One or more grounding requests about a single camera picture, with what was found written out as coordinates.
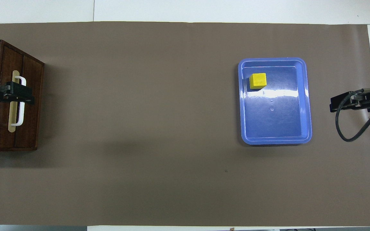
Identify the blue plastic tray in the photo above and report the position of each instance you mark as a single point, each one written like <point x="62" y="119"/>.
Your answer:
<point x="275" y="122"/>

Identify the yellow cube block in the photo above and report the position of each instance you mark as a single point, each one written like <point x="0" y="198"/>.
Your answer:
<point x="257" y="81"/>

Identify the brown paper table mat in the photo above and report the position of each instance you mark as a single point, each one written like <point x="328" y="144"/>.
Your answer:
<point x="140" y="128"/>

